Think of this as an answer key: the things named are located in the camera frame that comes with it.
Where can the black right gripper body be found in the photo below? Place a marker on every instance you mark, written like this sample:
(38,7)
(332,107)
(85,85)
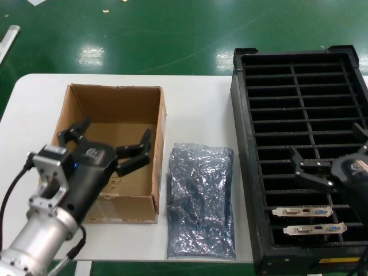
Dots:
(355,184)

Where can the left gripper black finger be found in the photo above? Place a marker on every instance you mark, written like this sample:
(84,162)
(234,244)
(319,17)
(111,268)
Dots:
(74,132)
(135,156)

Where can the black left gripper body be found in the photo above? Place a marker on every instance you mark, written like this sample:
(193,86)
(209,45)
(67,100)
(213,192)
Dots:
(92,175)

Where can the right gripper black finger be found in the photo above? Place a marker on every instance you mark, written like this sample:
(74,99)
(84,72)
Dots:
(362,132)
(314,172)

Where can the graphics card with black heatsink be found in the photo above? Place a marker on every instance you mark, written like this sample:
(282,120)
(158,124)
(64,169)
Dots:
(296,212)

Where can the translucent grey antistatic bag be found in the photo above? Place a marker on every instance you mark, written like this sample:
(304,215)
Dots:
(201,161)

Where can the black slotted plastic container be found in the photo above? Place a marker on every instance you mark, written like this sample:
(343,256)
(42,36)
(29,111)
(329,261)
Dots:
(244,143)

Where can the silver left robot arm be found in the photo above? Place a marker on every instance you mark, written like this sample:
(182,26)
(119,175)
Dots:
(37,238)

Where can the brown cardboard box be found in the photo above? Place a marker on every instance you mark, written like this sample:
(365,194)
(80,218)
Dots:
(115,100)

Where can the yellow container label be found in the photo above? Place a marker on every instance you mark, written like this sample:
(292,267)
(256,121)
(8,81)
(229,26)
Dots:
(339,260)

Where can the white table leg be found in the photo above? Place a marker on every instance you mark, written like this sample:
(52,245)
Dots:
(84,268)

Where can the white plastic pipe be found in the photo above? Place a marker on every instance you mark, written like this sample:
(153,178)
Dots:
(10,36)

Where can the white paper sheet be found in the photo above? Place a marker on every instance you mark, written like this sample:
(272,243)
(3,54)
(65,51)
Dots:
(36,1)

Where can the graphics card with silver bracket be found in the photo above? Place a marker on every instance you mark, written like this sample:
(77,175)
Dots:
(310,229)

